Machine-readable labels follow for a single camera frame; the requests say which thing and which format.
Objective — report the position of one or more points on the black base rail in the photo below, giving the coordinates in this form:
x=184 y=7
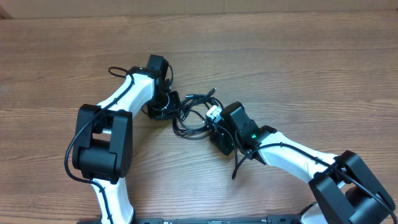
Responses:
x=270 y=219

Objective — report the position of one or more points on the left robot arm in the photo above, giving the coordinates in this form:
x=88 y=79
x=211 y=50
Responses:
x=100 y=153

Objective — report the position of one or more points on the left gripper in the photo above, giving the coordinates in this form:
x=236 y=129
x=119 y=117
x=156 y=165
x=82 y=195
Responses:
x=168 y=113

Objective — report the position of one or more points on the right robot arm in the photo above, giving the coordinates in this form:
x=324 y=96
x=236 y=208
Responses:
x=345 y=189

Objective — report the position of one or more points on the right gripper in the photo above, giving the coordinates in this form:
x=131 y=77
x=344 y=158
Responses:
x=219 y=142

